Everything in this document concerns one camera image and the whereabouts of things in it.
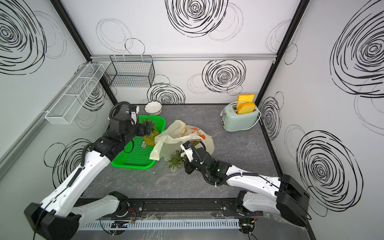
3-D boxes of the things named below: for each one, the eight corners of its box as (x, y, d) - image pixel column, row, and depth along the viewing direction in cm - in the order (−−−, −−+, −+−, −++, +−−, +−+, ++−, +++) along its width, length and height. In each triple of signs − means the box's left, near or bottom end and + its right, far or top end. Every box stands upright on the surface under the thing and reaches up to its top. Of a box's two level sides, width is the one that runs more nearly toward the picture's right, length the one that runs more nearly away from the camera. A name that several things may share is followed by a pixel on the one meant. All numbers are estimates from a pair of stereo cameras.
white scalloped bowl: (143, 110, 119) (141, 107, 116) (154, 102, 125) (153, 98, 123) (154, 118, 113) (153, 115, 111) (166, 109, 120) (165, 106, 117)
